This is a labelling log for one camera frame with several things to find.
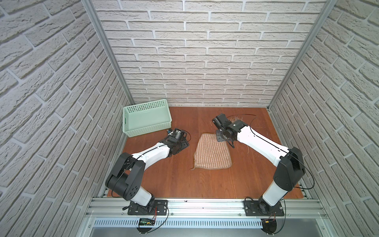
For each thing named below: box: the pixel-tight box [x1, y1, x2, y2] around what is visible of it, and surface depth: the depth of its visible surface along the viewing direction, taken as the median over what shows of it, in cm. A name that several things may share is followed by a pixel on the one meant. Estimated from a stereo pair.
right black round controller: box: [260, 218, 277, 235], surface depth 71 cm
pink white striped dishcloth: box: [190, 132, 232, 170], surface depth 90 cm
